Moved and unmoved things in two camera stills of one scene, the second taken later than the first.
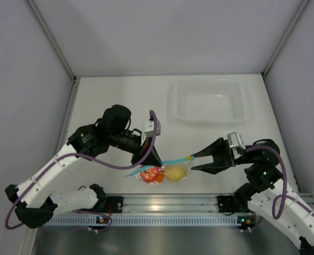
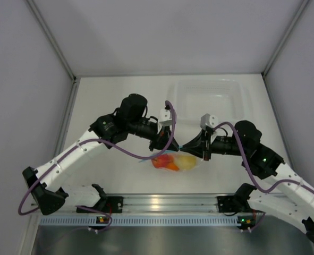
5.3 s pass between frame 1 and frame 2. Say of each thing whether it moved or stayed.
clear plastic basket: stayed
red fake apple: moved
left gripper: moved
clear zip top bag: moved
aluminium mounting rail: stayed
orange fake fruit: moved
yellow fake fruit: moved
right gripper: moved
